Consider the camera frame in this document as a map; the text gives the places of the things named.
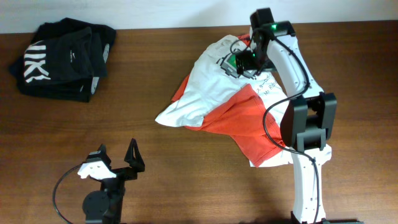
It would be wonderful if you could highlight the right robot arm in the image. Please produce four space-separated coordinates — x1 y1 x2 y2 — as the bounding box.
235 7 337 223

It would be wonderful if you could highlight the folded black clothes stack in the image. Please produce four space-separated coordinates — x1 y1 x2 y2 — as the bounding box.
8 17 116 103

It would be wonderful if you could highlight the white printed t-shirt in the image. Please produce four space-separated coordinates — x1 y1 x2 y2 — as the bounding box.
154 34 333 168

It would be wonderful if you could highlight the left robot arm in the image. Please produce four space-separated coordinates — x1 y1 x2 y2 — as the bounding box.
78 139 145 224

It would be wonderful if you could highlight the red orange t-shirt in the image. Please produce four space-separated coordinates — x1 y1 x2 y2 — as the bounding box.
170 33 287 168

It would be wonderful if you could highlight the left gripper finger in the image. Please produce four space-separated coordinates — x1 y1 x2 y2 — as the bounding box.
85 144 111 167
124 138 145 172

